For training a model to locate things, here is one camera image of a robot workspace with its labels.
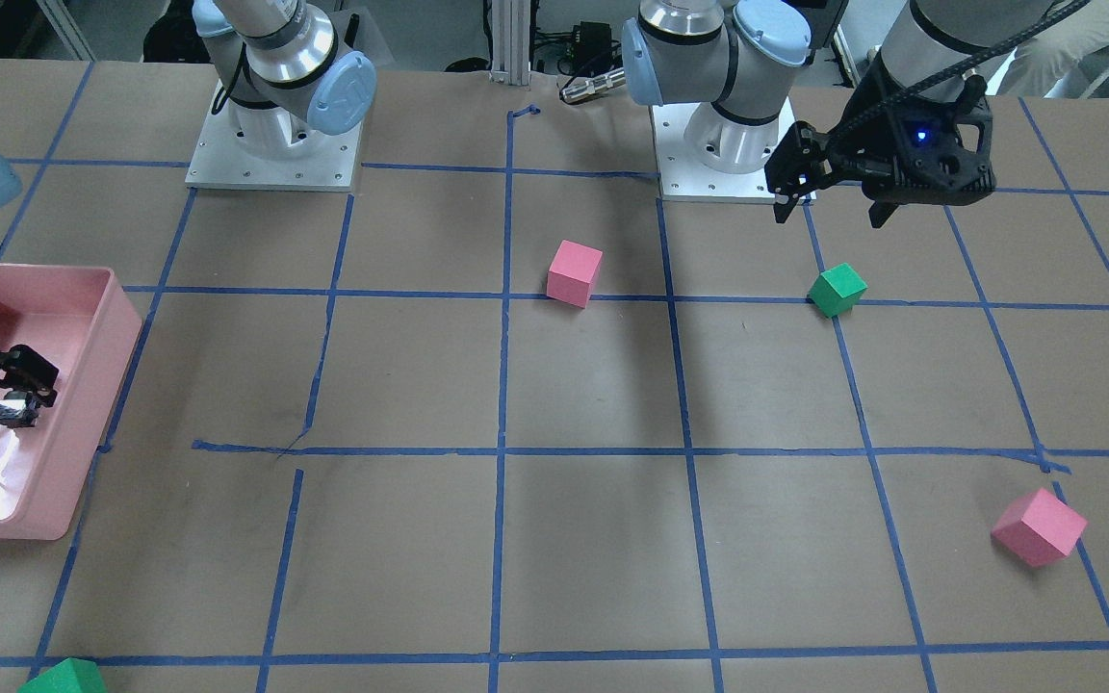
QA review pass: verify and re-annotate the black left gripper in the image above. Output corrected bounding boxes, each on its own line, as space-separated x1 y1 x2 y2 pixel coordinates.
764 77 997 230

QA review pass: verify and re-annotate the pink plastic bin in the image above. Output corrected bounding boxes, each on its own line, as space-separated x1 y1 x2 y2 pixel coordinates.
0 263 142 540

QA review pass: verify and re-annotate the green cube far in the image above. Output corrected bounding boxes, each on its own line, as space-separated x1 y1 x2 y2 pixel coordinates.
807 263 868 319

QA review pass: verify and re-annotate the pink cube centre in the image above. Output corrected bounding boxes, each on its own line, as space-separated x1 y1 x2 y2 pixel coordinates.
545 240 604 310

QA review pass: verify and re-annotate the pink cube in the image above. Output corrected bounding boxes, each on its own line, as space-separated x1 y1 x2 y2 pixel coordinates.
545 240 604 310
991 488 1090 569

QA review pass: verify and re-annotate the standing person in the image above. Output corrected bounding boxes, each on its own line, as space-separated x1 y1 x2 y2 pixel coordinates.
997 1 1109 98

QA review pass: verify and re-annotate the green cube near bin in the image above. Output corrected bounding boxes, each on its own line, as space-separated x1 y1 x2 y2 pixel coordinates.
17 658 109 693

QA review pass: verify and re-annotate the pink cube far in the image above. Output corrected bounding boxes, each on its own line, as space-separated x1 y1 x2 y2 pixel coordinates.
991 488 1090 569

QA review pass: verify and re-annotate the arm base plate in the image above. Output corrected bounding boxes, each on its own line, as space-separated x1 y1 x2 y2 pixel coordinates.
185 100 365 193
650 99 795 205

